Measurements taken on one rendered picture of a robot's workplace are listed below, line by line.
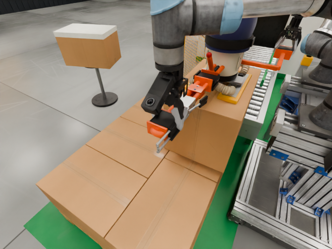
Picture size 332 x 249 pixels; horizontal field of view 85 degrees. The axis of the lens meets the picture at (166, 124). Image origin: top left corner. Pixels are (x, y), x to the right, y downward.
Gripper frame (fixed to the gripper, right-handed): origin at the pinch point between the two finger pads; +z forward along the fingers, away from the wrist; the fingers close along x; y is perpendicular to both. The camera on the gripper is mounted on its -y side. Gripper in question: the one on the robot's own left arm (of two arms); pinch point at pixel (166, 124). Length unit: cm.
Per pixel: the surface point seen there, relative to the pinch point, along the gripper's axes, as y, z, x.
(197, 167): 36, 67, -2
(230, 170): 88, 122, -22
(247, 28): 54, -17, -8
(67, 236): -38, 119, 69
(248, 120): 99, 62, -21
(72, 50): 93, 37, 188
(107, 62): 108, 50, 149
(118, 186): -3, 65, 35
